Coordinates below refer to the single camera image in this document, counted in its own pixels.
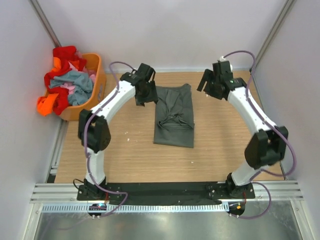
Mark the slotted cable duct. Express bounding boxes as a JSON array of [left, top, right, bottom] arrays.
[[42, 202, 229, 214]]

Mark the dark grey t shirt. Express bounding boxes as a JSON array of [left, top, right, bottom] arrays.
[[153, 83, 195, 148]]

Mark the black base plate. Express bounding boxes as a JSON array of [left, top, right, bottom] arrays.
[[76, 181, 256, 205]]

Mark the blue grey t shirt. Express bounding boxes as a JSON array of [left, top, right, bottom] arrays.
[[49, 70, 94, 106]]

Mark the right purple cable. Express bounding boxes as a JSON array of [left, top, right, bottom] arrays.
[[219, 50, 298, 220]]

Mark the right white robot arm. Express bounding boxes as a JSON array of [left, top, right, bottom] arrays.
[[197, 61, 289, 198]]

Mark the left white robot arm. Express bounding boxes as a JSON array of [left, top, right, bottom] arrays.
[[77, 63, 158, 201]]

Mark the orange t shirt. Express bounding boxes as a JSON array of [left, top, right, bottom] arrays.
[[36, 57, 62, 116]]

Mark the pink t shirt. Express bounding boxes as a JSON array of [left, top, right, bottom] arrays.
[[58, 51, 97, 99]]

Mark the red t shirt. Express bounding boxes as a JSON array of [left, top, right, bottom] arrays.
[[51, 45, 78, 115]]

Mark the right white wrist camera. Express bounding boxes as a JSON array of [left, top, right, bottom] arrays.
[[218, 56, 233, 72]]

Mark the orange plastic basket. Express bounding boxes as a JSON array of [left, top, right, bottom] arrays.
[[58, 52, 107, 121]]

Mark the aluminium rail frame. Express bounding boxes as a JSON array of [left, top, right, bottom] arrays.
[[29, 164, 305, 204]]

